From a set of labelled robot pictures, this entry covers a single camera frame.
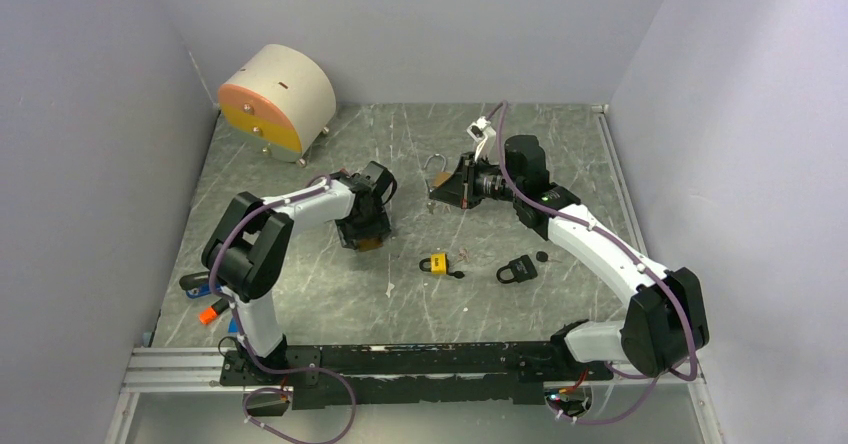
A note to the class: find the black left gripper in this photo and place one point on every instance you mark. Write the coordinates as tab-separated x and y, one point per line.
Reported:
379	227

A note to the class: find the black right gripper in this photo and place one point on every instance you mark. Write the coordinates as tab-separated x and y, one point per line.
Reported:
460	189

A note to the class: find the small brass padlock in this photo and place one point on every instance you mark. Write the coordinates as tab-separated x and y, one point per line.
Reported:
368	244

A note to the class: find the large brass padlock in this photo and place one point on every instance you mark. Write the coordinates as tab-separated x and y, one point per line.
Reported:
435	169

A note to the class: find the yellow padlock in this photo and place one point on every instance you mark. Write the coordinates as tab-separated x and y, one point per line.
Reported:
436	263

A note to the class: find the black padlock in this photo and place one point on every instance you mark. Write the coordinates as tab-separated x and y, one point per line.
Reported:
518	270

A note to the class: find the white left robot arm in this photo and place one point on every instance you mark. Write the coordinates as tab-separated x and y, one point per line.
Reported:
246	251

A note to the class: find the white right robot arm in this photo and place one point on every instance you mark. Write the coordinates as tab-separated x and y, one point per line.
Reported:
665	321

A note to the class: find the round cream drawer cabinet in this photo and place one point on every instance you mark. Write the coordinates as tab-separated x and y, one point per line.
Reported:
280	101

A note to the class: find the blue usb stick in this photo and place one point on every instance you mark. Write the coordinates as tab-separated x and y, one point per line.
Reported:
195	285

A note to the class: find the orange black marker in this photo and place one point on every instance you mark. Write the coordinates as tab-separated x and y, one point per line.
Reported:
214	311

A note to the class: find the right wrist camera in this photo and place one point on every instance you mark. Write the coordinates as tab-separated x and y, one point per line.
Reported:
484	137

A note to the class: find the black base frame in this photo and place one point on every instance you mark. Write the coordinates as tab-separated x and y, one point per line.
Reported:
318	376

